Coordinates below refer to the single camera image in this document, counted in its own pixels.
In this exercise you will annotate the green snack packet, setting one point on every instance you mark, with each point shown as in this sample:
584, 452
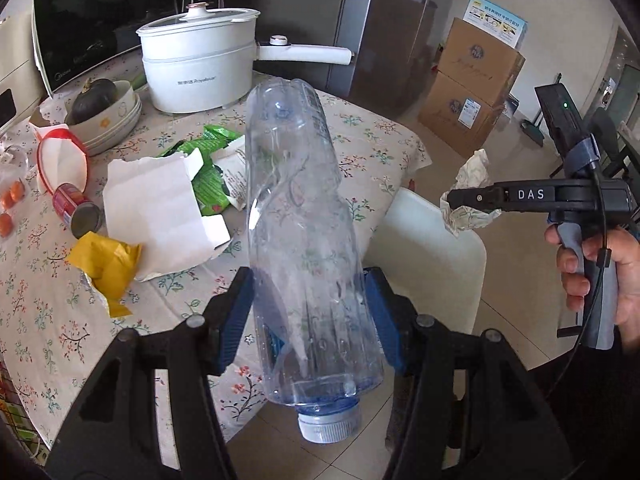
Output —
210, 185

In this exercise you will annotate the white shallow dish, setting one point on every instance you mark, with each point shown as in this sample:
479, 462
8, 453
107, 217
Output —
131, 120
117, 142

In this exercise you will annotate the white electric pot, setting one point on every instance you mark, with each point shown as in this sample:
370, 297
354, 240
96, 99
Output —
195, 75

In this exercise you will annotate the green vegetable stalk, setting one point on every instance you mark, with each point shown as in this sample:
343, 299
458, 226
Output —
140, 82

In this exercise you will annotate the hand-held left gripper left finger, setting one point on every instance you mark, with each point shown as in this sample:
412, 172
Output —
235, 320

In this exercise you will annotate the brown cardboard box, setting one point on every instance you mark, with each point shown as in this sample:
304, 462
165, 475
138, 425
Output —
480, 60
455, 115

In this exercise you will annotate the white paper carton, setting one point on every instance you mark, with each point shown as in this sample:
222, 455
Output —
150, 210

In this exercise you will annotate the person's right hand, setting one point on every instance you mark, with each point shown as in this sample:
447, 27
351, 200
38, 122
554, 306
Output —
574, 275

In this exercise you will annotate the white paper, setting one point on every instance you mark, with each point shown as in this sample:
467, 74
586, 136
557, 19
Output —
472, 170

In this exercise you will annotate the small orange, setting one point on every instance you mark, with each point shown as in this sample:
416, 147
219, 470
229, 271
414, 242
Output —
5, 225
7, 201
17, 190

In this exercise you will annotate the blue and white box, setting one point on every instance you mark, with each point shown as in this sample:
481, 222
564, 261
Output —
495, 17

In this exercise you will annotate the clear plastic bottle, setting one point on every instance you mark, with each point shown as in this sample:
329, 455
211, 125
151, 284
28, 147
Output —
300, 200

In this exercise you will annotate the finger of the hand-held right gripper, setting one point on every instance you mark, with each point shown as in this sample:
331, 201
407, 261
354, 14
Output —
475, 199

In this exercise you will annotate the white floral bowl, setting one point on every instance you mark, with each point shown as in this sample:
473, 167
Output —
117, 107

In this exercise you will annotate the grey refrigerator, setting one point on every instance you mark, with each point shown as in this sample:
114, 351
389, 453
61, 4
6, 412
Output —
390, 25

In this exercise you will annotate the floral tablecloth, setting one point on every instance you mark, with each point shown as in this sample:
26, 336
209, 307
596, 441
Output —
50, 310

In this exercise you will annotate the person's right forearm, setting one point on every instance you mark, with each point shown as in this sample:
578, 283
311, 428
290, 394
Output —
600, 410

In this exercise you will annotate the white countertop appliance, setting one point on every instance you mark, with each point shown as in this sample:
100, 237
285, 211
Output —
15, 70

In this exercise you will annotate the white plastic bin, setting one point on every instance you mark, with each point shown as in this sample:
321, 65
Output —
430, 265

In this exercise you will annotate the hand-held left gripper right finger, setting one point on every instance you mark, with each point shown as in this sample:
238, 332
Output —
382, 320

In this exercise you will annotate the dark green pumpkin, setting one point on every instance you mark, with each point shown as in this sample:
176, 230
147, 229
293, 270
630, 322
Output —
92, 100

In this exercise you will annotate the glass pot lid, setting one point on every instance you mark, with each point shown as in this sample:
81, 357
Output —
200, 17

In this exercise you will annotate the black microwave oven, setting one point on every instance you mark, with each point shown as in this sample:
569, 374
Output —
100, 20

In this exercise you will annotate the yellow wrapper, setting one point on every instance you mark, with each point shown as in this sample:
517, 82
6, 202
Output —
102, 260

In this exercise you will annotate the red tin can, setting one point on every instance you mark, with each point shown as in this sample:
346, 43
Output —
67, 200

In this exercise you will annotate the red-rimmed white paper bowl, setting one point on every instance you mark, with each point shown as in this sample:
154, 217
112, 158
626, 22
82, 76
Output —
62, 160

